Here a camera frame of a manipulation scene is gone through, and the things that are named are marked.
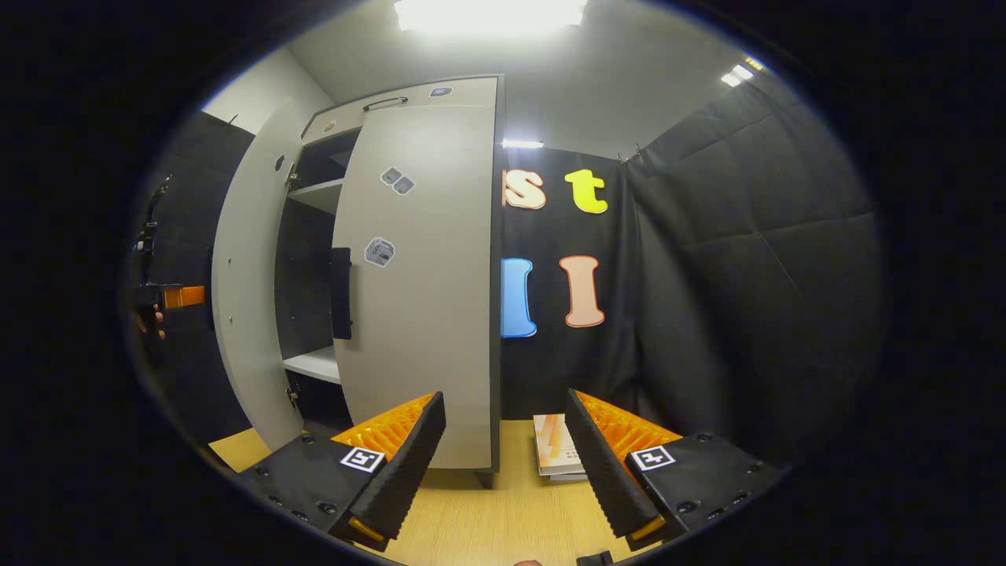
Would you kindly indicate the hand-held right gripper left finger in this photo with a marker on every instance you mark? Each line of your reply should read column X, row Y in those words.
column 401, row 472

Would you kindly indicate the grey cabinet drawer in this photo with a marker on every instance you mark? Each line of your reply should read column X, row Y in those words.
column 468, row 93

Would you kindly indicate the white book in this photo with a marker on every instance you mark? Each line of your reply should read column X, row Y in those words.
column 554, row 444

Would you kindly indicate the blue book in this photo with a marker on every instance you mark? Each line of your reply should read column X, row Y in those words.
column 567, row 477

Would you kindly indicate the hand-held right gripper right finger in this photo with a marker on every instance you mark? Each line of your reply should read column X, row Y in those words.
column 609, row 479

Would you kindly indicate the large ceiling light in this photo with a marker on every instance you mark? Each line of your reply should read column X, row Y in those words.
column 491, row 14

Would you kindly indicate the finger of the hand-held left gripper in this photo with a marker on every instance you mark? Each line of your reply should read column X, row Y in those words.
column 185, row 296

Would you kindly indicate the black backdrop cloth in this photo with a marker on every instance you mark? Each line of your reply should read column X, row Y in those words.
column 747, row 275

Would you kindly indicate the narrow ceiling light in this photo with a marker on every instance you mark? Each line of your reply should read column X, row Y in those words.
column 523, row 144

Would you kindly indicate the small ceiling light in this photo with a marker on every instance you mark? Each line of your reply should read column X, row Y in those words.
column 741, row 72

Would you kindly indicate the grey cabinet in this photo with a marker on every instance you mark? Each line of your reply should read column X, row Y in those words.
column 318, row 192

